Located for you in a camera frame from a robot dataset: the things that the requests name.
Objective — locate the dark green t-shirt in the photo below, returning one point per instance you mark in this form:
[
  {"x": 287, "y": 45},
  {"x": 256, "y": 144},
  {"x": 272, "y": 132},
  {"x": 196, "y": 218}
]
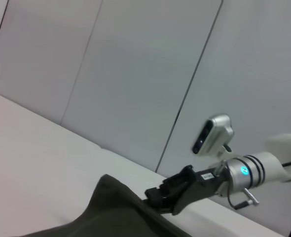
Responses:
[{"x": 116, "y": 214}]

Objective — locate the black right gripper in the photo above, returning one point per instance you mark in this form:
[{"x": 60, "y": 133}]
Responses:
[{"x": 202, "y": 185}]

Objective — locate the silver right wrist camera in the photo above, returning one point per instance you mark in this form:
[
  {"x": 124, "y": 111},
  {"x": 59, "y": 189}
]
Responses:
[{"x": 213, "y": 134}]

